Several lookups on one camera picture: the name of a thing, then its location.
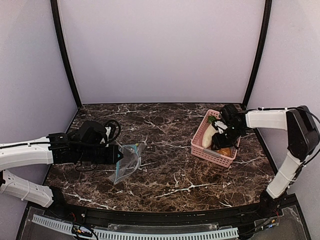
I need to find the black frame post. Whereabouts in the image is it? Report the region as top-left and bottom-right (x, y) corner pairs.
(50, 0), (83, 110)
(241, 0), (273, 109)

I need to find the left black frame post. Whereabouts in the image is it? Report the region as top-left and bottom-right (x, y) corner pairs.
(50, 0), (83, 110)

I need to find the pink plastic basket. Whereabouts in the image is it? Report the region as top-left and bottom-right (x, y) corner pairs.
(191, 109), (241, 168)

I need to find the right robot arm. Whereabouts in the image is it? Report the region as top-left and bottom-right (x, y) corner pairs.
(209, 104), (320, 200)

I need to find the brown fried food piece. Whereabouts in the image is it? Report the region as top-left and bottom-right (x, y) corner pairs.
(215, 147), (232, 157)

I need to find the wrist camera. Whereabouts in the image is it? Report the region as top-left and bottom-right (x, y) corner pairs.
(212, 120), (228, 134)
(100, 119), (122, 146)

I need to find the right black frame post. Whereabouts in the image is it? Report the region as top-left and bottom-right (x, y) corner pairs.
(241, 0), (273, 109)

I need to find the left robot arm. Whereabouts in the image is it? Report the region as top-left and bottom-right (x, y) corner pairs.
(0, 119), (124, 208)

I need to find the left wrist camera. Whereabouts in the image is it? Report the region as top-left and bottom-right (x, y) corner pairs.
(100, 119), (122, 146)

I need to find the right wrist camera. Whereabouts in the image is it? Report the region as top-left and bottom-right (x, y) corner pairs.
(212, 120), (228, 134)

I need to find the white slotted cable duct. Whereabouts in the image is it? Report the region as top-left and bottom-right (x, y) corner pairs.
(31, 214), (239, 240)

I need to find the clear zip top bag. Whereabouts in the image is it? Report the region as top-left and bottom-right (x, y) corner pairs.
(108, 143), (145, 185)

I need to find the black front table rail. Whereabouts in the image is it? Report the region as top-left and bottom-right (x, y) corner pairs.
(46, 204), (275, 227)

